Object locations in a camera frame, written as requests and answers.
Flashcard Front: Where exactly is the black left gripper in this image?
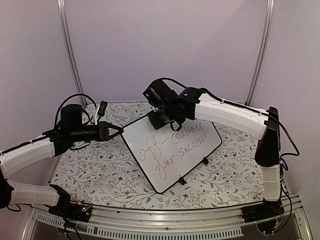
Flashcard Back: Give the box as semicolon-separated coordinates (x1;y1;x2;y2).
70;121;124;143

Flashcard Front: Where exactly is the white dry-erase whiteboard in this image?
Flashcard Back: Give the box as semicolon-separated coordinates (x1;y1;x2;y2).
121;116;222;194

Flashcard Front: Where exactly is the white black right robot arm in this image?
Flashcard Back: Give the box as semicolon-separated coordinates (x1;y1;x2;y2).
143;77;281;218

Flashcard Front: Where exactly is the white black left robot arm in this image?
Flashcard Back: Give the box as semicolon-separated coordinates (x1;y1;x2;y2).
0;101;123;222

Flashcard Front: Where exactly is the floral patterned table mat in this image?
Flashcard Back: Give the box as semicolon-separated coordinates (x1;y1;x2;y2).
48;101;286;210

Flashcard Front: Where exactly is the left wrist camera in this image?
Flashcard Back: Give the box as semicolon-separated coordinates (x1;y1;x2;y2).
93;100;108;125

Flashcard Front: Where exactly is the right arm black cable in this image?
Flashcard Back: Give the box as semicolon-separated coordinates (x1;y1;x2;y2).
159;77;300;176

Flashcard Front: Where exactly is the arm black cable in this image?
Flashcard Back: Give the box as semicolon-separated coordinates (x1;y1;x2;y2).
159;77;300;176
52;93;97;131

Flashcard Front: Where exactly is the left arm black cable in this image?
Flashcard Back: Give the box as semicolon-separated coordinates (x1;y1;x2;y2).
52;93;97;131

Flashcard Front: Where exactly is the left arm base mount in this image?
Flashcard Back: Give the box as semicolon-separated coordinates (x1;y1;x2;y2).
48;184;92;223

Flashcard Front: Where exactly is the aluminium front rail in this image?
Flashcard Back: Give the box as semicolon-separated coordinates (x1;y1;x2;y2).
22;194;315;240

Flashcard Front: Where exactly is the left aluminium frame post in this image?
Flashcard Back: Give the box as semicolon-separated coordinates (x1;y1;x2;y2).
56;0;84;94

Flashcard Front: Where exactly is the aluminium frame post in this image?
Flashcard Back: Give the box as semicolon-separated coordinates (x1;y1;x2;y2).
56;0;84;94
245;0;275;106

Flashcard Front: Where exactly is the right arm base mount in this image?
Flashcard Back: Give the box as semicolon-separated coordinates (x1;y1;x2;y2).
241;199;285;223

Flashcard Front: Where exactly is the right aluminium frame post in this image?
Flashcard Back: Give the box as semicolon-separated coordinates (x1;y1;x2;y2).
245;0;275;106

